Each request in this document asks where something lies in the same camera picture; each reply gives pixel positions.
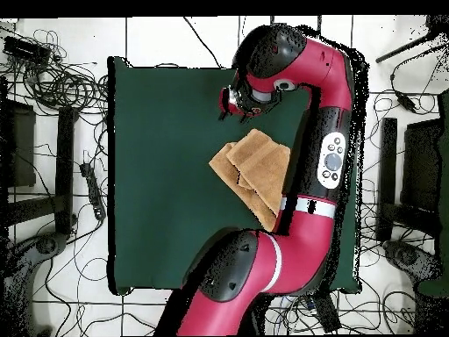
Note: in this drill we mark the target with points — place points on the black square panel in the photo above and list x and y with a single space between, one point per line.
421 165
21 147

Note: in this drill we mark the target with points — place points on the black tripod leg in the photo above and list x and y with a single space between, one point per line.
407 47

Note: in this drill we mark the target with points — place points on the black power adapter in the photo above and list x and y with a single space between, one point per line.
407 102

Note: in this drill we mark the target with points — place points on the black power strip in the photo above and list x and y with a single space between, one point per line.
93 191

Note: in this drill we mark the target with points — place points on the green cloth strip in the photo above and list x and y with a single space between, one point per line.
443 175

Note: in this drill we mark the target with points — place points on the black flat box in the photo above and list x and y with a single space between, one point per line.
26 49

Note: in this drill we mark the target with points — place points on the black stand base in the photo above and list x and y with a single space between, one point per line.
45 245
407 256

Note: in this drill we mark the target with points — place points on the orange terry towel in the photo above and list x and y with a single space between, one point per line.
259 165

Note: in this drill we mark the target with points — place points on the grey square frame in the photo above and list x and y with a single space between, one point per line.
319 22

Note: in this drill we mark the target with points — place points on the dark green tablecloth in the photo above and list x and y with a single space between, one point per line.
158 175

